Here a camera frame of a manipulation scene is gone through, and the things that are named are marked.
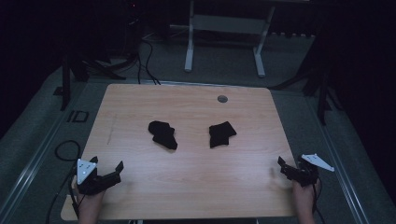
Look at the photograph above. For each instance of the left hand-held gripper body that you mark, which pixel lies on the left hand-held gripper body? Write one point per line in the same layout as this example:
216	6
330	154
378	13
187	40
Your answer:
88	182

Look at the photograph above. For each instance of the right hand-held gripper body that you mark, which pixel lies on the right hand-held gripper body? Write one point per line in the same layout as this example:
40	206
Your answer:
306	174

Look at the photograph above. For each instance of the black sock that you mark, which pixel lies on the black sock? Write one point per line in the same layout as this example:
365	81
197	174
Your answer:
220	133
163	134

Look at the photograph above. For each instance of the person's left hand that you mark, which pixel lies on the person's left hand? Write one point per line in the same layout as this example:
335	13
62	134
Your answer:
90	202

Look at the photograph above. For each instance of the person's right hand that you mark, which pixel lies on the person's right hand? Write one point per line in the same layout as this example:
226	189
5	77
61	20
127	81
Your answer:
303	196

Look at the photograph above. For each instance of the black metal stand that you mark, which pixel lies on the black metal stand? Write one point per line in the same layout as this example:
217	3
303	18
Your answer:
66	84
322	93

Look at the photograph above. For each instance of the grey round table grommet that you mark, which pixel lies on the grey round table grommet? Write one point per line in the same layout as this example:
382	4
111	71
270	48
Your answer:
222	99

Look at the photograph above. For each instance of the white metal desk frame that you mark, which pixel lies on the white metal desk frame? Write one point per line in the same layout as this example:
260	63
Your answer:
227	24

